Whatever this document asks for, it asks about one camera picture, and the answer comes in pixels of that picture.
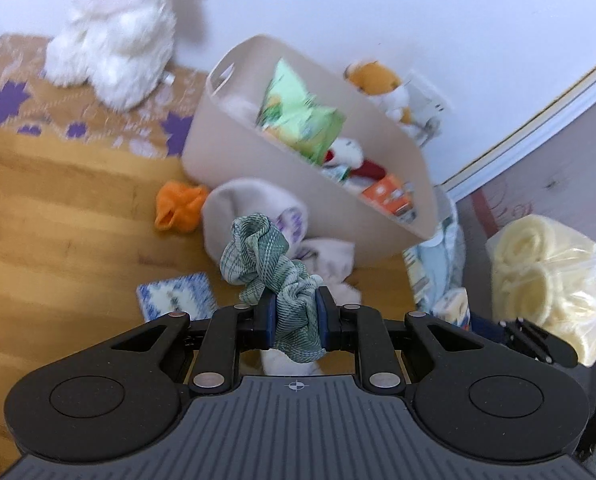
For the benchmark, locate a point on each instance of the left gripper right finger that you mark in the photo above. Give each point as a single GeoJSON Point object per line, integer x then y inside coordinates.
{"type": "Point", "coordinates": [361, 331]}

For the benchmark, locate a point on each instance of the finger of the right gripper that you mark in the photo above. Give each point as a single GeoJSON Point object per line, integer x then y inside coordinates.
{"type": "Point", "coordinates": [531, 340]}

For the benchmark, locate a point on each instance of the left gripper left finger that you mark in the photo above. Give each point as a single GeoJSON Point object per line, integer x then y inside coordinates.
{"type": "Point", "coordinates": [231, 331]}

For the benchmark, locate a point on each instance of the green plaid scrunchie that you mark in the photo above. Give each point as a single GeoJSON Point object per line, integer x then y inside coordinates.
{"type": "Point", "coordinates": [256, 258]}

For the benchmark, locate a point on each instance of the beige purple sock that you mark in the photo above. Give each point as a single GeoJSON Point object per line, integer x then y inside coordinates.
{"type": "Point", "coordinates": [251, 197]}

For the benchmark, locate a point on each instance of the orange cloth scrunchie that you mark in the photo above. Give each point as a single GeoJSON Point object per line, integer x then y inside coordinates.
{"type": "Point", "coordinates": [179, 207]}

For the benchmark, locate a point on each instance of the blue white tissue pack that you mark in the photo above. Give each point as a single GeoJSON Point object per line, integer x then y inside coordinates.
{"type": "Point", "coordinates": [190, 294]}

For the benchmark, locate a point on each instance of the pale yellow rolled towels bag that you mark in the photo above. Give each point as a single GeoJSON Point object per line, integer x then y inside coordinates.
{"type": "Point", "coordinates": [545, 272]}

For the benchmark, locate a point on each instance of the light blue pillow bundle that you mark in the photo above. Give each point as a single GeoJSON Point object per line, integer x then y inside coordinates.
{"type": "Point", "coordinates": [435, 268]}

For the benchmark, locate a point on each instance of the orange small carton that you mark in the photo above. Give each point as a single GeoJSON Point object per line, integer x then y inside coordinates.
{"type": "Point", "coordinates": [393, 196]}

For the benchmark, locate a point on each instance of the beige plastic storage bin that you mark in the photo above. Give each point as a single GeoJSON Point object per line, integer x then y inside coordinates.
{"type": "Point", "coordinates": [223, 145]}

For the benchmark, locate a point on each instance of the small white plush toy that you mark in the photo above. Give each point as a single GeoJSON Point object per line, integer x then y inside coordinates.
{"type": "Point", "coordinates": [348, 153]}

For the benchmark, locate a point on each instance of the green snack packet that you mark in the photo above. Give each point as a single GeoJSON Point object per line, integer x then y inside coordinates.
{"type": "Point", "coordinates": [295, 117]}

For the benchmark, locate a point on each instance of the orange white plush hamster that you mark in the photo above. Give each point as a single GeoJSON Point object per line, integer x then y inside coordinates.
{"type": "Point", "coordinates": [383, 87]}

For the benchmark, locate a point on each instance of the white plush bunny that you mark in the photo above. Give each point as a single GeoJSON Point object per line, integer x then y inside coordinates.
{"type": "Point", "coordinates": [119, 47]}

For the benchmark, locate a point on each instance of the purple floral table runner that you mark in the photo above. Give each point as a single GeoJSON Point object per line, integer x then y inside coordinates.
{"type": "Point", "coordinates": [32, 106]}

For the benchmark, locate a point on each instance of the white wall socket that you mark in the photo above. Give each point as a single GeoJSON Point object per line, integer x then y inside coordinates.
{"type": "Point", "coordinates": [428, 108]}

